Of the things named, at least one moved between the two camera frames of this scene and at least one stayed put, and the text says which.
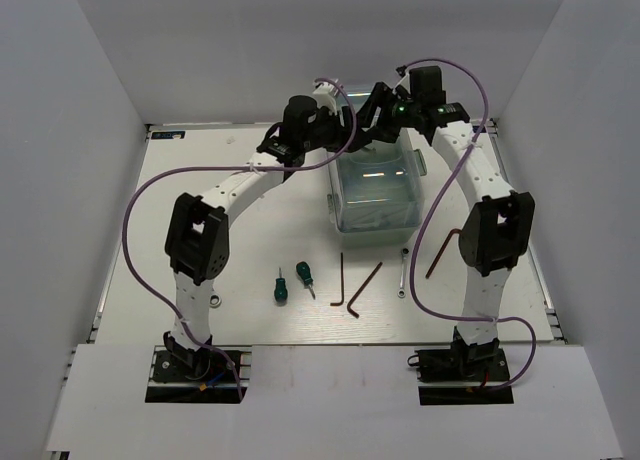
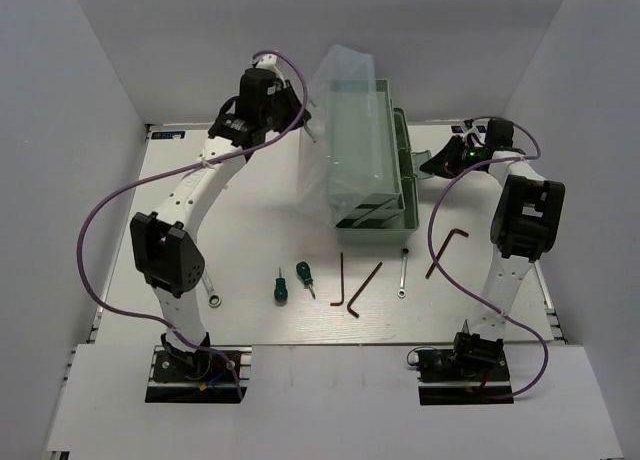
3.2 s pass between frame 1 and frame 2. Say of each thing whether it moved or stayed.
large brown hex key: stayed
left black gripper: moved
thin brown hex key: stayed
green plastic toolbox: moved
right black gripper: moved
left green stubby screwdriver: stayed
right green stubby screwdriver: stayed
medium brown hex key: stayed
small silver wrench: stayed
